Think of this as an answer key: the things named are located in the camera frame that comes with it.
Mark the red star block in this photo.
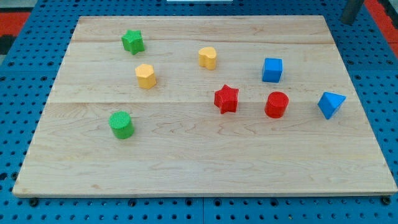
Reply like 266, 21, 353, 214
214, 85, 239, 114

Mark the light wooden board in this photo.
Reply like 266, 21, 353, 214
13, 16, 397, 198

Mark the yellow heart block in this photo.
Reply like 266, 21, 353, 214
198, 47, 217, 70

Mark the yellow hexagon block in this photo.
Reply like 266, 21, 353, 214
135, 63, 157, 89

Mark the red cylinder block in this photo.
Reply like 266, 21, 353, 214
264, 91, 289, 118

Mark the green cylinder block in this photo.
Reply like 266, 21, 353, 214
109, 111, 135, 139

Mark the blue cube block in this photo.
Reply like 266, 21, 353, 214
262, 58, 284, 83

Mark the green star block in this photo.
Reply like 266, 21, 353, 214
121, 30, 145, 55

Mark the blue triangle block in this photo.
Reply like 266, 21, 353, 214
318, 92, 346, 119

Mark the grey metal pole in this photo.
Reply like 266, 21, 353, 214
340, 0, 364, 25

